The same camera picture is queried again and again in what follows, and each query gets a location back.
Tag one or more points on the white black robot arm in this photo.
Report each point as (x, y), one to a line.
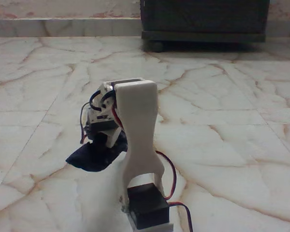
(140, 120)

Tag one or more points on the dark navy sock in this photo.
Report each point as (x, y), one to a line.
(96, 159)

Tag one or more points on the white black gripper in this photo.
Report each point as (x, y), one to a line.
(110, 138)

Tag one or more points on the dark wooden cabinet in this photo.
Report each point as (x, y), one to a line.
(205, 17)

